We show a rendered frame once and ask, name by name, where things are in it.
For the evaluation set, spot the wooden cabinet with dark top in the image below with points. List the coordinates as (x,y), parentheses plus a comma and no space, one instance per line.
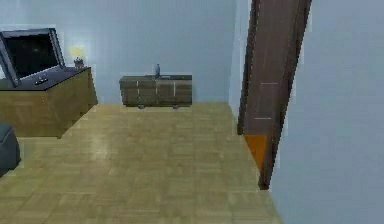
(50,103)

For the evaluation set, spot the brown wooden sideboard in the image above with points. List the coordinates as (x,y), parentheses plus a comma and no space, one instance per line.
(156,91)

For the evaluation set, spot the black remote control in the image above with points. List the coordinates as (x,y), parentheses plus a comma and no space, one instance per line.
(41,80)

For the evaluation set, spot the dark brown room door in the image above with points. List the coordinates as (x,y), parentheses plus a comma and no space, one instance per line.
(270,83)

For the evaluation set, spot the black television set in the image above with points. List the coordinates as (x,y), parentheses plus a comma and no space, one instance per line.
(31,53)

